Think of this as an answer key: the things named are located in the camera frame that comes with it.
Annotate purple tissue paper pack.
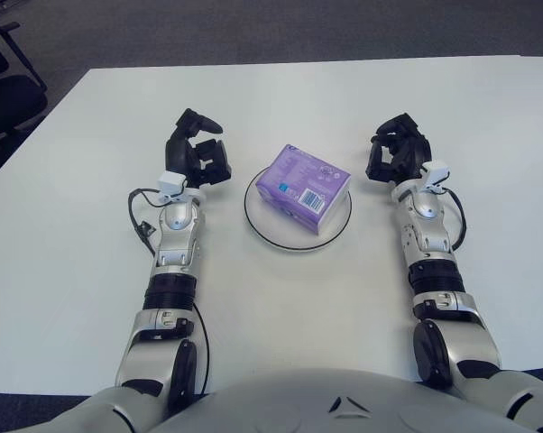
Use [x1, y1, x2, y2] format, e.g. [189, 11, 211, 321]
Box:
[255, 143, 352, 235]

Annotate white plate with black rim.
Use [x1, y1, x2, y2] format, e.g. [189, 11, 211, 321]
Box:
[243, 170, 353, 252]

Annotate black office chair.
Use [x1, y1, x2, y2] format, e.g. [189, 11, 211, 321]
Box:
[0, 20, 50, 157]

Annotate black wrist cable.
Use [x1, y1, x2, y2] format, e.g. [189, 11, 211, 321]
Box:
[442, 187, 467, 252]
[126, 187, 182, 258]

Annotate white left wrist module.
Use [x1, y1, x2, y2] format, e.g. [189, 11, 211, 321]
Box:
[156, 170, 188, 202]

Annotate grey robot torso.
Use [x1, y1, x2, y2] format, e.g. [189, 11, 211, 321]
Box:
[156, 367, 520, 433]

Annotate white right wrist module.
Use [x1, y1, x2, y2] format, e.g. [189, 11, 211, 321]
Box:
[422, 160, 451, 193]

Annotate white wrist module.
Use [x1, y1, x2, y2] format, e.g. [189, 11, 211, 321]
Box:
[422, 160, 451, 193]
[156, 170, 188, 202]

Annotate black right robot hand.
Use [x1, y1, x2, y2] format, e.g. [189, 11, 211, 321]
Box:
[364, 113, 433, 185]

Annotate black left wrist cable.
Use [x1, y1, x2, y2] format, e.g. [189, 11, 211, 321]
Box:
[126, 187, 182, 258]

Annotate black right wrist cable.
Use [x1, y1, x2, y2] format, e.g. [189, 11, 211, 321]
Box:
[442, 187, 467, 252]

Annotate thin black left elbow cable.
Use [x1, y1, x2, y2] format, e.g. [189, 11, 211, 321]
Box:
[189, 301, 209, 396]

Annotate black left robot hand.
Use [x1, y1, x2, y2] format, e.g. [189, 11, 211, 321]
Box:
[163, 107, 233, 189]

